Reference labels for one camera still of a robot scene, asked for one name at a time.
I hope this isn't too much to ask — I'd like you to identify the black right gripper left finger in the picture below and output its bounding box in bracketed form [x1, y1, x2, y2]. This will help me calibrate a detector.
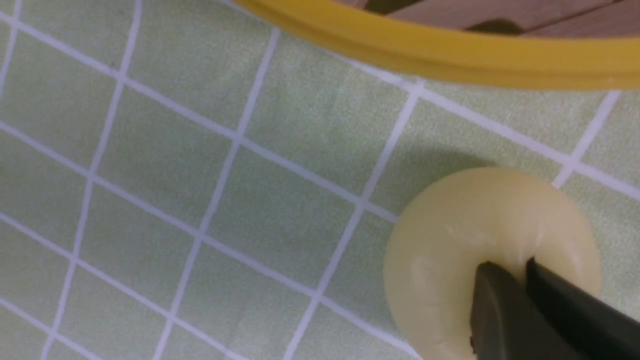
[470, 262, 586, 360]

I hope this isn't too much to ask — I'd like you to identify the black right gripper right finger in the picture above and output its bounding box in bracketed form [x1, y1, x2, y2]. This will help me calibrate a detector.
[526, 259, 640, 360]

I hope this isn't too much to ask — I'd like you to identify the pale yellow smooth bun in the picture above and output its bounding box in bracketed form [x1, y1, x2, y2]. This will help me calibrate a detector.
[382, 167, 602, 360]

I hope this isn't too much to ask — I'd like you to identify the bamboo steamer tray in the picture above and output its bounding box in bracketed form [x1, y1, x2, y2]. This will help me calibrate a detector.
[238, 0, 640, 91]

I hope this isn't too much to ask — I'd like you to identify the green checkered tablecloth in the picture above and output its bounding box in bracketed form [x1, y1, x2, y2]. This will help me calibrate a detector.
[0, 0, 639, 360]

